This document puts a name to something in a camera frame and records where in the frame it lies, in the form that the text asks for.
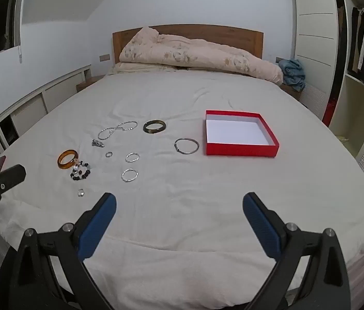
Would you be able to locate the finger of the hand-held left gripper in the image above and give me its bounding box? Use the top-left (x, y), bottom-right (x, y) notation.
top-left (0, 164), bottom-right (27, 201)

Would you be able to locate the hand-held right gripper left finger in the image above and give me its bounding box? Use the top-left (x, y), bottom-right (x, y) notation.
top-left (0, 192), bottom-right (118, 310)

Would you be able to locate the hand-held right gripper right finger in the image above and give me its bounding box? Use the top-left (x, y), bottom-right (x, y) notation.
top-left (243, 192), bottom-right (352, 310)

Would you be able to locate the black beaded bracelet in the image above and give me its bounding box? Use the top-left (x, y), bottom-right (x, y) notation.
top-left (70, 160), bottom-right (91, 181)

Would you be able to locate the amber bangle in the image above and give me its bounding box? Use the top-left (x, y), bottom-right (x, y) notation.
top-left (57, 149), bottom-right (79, 170)

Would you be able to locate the red shallow box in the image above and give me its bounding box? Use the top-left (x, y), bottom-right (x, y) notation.
top-left (205, 110), bottom-right (280, 157)

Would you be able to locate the silver chain necklace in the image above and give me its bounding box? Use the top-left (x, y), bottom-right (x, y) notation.
top-left (97, 121), bottom-right (138, 141)

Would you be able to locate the dark green bangle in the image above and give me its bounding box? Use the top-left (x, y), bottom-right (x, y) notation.
top-left (143, 120), bottom-right (166, 134)

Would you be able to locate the thin silver hinged bangle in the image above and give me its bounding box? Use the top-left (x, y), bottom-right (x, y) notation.
top-left (174, 138), bottom-right (200, 156)

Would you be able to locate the low white cabinet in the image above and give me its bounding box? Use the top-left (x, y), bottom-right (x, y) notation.
top-left (0, 65), bottom-right (92, 156)

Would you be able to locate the bed with white sheet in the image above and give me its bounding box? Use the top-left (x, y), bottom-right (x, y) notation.
top-left (0, 68), bottom-right (364, 310)

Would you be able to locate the wooden nightstand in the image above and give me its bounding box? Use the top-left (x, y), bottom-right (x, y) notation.
top-left (280, 84), bottom-right (302, 100)

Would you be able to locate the blue clothes pile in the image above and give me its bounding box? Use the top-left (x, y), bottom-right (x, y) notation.
top-left (279, 59), bottom-right (306, 91)

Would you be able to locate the cream pillow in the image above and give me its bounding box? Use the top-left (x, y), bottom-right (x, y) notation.
top-left (109, 61), bottom-right (182, 75)

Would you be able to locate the wooden headboard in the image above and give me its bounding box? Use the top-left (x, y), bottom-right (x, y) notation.
top-left (112, 24), bottom-right (264, 65)

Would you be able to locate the pink floral quilt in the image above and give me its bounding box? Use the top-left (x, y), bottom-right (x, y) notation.
top-left (119, 26), bottom-right (284, 86)

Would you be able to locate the white wardrobe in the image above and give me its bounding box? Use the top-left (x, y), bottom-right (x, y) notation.
top-left (293, 0), bottom-right (364, 181)

